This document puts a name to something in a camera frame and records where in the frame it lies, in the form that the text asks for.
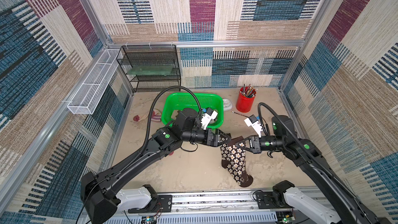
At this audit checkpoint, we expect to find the pink purple striped sock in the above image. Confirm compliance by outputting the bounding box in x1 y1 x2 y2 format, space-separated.
133 109 162 122

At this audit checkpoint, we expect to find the green glass plate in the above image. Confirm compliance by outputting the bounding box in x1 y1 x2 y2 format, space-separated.
127 65 174 76

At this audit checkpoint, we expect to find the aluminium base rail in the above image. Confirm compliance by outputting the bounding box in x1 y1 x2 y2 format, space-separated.
77 189 352 224

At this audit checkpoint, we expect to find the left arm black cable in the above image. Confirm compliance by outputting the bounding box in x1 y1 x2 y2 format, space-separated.
118 85 203 175

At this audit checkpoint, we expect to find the green plastic basket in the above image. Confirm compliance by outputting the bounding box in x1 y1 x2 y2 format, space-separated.
161 92 224 129

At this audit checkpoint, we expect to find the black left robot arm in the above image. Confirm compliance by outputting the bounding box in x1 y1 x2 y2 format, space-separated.
80 108 231 224

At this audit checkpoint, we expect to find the white wire wall basket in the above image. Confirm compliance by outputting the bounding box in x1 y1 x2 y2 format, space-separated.
67 49 119 115

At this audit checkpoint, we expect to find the black wire mesh shelf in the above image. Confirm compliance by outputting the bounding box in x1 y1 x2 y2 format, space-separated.
117 45 181 93

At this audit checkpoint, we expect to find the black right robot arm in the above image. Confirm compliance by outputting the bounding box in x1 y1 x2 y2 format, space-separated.
245 115 390 224

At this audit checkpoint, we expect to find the loose pencil on table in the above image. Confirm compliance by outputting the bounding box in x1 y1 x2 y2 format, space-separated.
231 111 249 118

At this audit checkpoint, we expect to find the red pencil cup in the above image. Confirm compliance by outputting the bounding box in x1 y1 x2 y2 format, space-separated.
236 84 257 113

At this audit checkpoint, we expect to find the dark floral pattern sock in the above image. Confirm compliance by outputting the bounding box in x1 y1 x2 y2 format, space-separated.
221 136 254 188

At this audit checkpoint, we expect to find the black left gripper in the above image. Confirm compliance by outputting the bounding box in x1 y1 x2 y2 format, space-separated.
181 129 232 149

